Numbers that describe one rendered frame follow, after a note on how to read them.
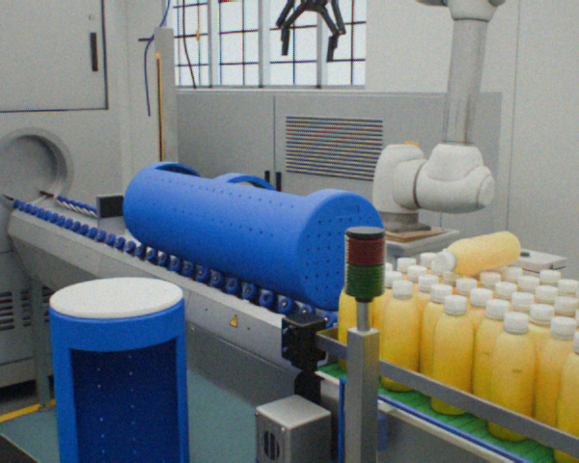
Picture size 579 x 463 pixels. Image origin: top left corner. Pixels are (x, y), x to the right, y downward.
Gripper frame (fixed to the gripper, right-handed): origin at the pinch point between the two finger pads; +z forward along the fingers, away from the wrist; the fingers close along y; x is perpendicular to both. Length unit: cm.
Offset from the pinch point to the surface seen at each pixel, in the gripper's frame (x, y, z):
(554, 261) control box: -15, 74, 35
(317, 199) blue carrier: -31.4, 23.2, 29.4
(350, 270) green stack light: -80, 53, 26
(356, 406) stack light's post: -80, 57, 48
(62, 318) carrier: -78, -8, 53
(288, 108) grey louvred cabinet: 170, -95, 38
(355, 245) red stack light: -81, 53, 22
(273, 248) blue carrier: -37, 16, 42
